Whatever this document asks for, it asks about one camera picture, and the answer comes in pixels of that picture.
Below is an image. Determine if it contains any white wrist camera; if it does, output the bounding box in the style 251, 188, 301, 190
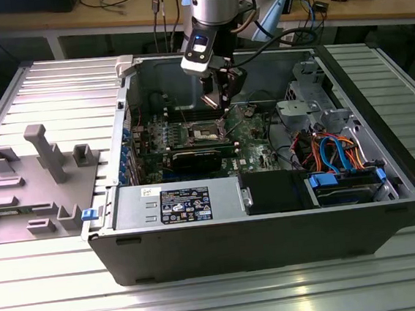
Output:
177, 31, 223, 78

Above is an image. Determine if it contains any blue case latch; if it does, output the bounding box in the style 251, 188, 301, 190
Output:
81, 208, 100, 222

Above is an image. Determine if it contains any perforated metal disk cage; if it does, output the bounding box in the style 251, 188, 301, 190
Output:
281, 57, 330, 101

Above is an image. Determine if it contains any hard disk in blue carrier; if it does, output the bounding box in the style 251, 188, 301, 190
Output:
303, 165, 389, 210

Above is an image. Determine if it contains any black open PC case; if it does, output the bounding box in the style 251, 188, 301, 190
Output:
64, 27, 415, 291

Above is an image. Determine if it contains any black wire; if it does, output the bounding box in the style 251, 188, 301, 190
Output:
263, 104, 307, 174

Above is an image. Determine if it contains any blue wire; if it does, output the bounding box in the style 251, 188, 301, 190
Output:
318, 133, 355, 175

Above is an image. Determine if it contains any orange wire bundle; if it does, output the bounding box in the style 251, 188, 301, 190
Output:
294, 129, 370, 176

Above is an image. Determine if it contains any blue cable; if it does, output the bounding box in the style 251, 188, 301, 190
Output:
306, 3, 324, 38

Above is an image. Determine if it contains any silver CPU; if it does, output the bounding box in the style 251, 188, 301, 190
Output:
201, 91, 225, 112

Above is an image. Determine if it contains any black graphics card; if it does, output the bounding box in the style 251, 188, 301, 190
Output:
170, 146, 225, 176

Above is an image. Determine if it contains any red wire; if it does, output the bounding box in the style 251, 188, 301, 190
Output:
132, 106, 146, 130

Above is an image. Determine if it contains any CPU socket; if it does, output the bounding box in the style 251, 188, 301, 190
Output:
185, 118, 229, 146

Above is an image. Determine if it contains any green motherboard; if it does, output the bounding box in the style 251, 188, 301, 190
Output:
130, 99, 282, 187

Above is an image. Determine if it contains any grey parts rack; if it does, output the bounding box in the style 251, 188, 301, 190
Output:
0, 118, 109, 244

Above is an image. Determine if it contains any white tag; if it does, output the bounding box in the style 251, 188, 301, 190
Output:
279, 29, 296, 45

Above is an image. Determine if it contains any grey power supply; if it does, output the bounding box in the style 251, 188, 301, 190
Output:
109, 175, 246, 231

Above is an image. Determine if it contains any grey metal cage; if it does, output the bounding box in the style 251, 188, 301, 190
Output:
274, 97, 322, 135

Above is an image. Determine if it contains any black box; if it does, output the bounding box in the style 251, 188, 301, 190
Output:
0, 0, 78, 19

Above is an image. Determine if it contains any wooden desk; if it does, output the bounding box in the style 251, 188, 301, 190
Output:
0, 0, 415, 66

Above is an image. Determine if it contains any white case latch handle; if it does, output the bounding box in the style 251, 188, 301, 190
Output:
114, 54, 137, 79

